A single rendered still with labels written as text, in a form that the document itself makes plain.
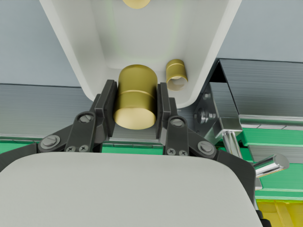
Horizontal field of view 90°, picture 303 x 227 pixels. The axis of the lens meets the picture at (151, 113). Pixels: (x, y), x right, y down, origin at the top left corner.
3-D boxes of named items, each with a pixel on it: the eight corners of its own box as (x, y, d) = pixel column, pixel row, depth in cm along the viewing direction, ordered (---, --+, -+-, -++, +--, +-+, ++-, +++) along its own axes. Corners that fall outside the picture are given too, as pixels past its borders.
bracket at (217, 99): (190, 114, 32) (194, 146, 28) (204, 81, 24) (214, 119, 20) (206, 115, 32) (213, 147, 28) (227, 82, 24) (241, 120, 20)
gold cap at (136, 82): (116, 62, 12) (107, 104, 10) (159, 65, 13) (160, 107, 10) (121, 91, 15) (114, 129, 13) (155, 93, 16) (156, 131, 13)
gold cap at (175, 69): (174, 72, 23) (172, 54, 25) (162, 87, 25) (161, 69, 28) (192, 81, 24) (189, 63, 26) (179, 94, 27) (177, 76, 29)
